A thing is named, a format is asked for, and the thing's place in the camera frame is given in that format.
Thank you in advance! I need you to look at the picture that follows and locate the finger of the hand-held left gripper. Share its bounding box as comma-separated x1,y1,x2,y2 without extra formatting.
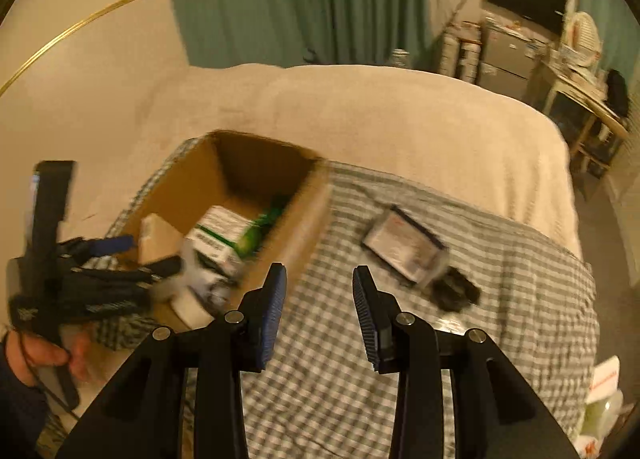
80,256,183,285
57,235,136,260

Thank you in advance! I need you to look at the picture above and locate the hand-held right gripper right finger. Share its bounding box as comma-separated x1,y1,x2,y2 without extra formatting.
351,265,576,459

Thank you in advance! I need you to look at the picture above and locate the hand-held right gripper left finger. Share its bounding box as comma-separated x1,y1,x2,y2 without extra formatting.
55,261,288,459

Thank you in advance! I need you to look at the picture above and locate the white plush bear toy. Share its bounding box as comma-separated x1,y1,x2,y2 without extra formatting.
152,239,238,312

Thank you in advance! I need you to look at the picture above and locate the green medicine box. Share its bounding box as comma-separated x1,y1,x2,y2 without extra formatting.
184,204,286,280

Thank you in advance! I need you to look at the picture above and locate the brown cardboard box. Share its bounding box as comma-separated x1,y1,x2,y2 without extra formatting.
117,129,332,340

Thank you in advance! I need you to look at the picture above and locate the person's left forearm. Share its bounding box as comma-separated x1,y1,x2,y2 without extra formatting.
0,334,51,459

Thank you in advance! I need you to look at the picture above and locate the person's left hand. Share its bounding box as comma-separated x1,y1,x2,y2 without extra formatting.
20,326,93,382

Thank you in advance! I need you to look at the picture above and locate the dark blue flat packet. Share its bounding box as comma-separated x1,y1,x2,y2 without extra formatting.
361,206,449,288

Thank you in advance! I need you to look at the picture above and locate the grey checked cloth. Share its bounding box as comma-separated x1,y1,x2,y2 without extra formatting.
37,139,601,459

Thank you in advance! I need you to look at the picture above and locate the black plastic case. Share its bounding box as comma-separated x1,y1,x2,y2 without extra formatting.
429,265,482,313

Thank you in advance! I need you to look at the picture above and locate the white bedspread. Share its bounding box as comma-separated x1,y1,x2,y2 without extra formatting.
75,62,583,260

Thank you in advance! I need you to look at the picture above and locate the white bag with orange print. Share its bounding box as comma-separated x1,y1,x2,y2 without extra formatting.
582,355,626,457

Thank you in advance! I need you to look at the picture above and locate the white floor appliance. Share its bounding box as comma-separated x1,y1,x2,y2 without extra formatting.
439,32,482,85

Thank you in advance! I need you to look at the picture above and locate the grey cabinet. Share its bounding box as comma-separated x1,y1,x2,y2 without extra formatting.
479,19,551,97

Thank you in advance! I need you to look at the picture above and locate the wooden dressing desk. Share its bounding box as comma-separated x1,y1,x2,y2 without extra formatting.
542,56,630,172

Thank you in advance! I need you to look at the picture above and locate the black bag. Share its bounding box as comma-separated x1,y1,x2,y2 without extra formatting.
606,68,629,118

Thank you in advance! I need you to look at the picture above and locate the round white vanity mirror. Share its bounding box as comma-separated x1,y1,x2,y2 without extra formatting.
562,10,601,67

